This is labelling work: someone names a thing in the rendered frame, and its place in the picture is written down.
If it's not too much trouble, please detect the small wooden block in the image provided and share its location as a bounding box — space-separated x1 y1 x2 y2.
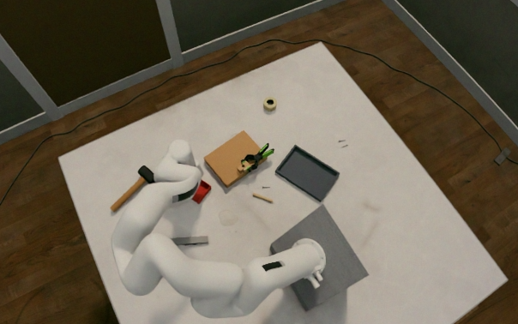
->
237 161 249 173

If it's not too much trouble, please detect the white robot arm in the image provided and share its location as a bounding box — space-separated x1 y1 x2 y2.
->
111 140 326 319

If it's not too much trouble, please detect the red shallow tray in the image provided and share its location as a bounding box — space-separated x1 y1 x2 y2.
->
192 180 212 204

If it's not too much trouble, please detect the brown wooden board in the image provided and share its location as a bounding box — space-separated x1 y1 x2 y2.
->
204 130 261 188

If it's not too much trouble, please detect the dark green mallet with tan wooden handle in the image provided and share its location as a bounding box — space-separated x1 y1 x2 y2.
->
110 165 155 212

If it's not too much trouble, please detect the grey flat bar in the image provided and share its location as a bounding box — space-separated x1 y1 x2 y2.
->
170 236 208 245

